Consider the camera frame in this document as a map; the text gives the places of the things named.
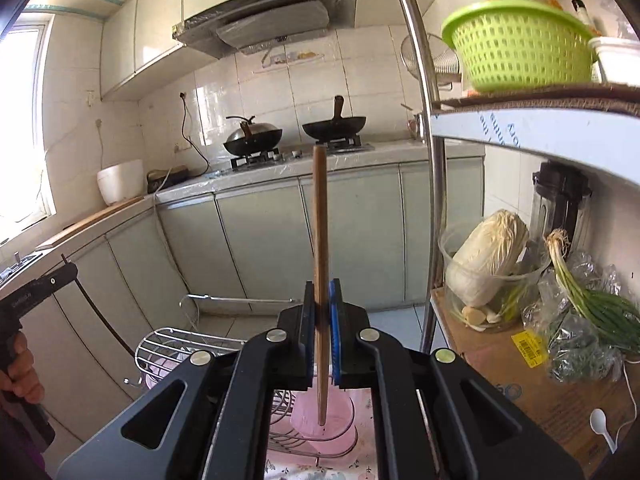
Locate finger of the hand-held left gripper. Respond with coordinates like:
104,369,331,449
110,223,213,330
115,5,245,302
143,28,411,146
42,262,80,293

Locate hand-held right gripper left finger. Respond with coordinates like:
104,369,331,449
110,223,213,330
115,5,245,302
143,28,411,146
57,282,317,480

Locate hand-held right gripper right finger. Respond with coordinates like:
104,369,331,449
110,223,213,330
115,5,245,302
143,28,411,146
329,279,585,480

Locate pink round plastic cup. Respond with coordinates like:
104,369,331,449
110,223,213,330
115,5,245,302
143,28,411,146
291,389,359,457

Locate wooden chopstick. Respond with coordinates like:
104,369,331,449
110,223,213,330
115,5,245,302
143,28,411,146
312,145,332,427

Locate steel wire utensil rack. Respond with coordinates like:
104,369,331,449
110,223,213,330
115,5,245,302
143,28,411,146
124,326,360,463

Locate person's left forearm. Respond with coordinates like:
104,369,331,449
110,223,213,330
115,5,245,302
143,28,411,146
0,402,53,480

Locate person's left hand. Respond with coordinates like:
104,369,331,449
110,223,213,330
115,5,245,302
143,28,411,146
0,332,45,407

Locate steel sink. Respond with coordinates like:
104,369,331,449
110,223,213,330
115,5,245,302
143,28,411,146
0,251,44,287

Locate wooden cutting board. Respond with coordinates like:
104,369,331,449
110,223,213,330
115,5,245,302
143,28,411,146
34,196,147,252

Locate kitchen base cabinets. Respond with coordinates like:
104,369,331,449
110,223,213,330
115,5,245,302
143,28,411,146
0,152,487,443

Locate white rice cooker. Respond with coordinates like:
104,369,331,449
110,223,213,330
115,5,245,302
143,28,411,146
96,159,146,207

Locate floral printed cloth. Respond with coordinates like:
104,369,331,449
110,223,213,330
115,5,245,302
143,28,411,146
264,389,377,480

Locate pink square plastic holder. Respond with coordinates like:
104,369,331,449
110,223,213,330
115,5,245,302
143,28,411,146
144,357,177,392

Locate ginger piece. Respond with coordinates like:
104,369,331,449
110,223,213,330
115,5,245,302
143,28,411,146
462,305,501,332

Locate dark small appliance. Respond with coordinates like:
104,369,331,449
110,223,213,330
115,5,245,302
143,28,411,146
146,166,191,195

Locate window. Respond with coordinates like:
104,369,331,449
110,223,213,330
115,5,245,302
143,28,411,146
0,14,57,233

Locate large cardboard sheet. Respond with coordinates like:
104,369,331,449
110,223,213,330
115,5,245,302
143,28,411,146
430,287,640,467

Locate gas stove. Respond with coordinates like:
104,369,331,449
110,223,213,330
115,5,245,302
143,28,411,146
228,140,376,171

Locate napa cabbage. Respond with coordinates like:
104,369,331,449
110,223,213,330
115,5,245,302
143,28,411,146
445,209,530,309

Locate clear plastic bowl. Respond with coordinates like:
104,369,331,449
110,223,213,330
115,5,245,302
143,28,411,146
438,220,552,334

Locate black wok with steel lid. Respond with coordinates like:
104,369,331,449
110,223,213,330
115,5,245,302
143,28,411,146
222,115,284,157

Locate brown jar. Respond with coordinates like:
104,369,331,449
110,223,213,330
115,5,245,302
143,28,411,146
400,103,427,142

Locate clear plastic bag of greens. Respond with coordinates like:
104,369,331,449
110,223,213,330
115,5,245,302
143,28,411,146
522,251,627,384

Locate stainless steel shelf rack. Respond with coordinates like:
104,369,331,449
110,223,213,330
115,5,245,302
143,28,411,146
385,0,640,480

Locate green onions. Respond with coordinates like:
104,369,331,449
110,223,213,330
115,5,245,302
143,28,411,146
545,228,640,347

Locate black blender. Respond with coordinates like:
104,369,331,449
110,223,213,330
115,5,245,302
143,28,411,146
530,159,594,257

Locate white plastic spoon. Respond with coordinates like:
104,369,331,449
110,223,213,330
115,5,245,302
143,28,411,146
589,408,619,454

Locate range hood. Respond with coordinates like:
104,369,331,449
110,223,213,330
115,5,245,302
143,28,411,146
172,0,359,59

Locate thin cardboard shelf liner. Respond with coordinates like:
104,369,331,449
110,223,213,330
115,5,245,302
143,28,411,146
432,83,640,117

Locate green plastic colander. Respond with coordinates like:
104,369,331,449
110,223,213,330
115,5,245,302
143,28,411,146
441,0,599,94

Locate white plastic tub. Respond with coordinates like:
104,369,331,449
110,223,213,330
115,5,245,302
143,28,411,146
587,36,640,86

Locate black capped bottle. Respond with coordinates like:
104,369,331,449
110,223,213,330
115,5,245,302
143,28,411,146
571,0,597,37

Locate steel utensil handle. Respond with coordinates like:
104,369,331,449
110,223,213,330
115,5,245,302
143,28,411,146
181,293,302,333

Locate white plug cable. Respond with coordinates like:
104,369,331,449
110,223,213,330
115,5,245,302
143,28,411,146
94,118,107,172

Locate black power cable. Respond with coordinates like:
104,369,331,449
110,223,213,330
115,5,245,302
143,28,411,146
178,92,211,174

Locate black wok with wooden handle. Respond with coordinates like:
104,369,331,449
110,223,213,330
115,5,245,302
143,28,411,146
301,95,368,142

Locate wall cabinets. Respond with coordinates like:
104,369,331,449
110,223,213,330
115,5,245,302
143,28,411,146
99,0,437,102

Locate clear wall shelf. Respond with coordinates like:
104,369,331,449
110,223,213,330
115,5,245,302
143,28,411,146
252,49,326,74

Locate thin white cable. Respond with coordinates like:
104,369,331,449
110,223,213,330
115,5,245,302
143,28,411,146
612,355,635,455

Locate steel wire skimmer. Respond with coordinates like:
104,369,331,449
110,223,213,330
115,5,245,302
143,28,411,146
400,33,464,82

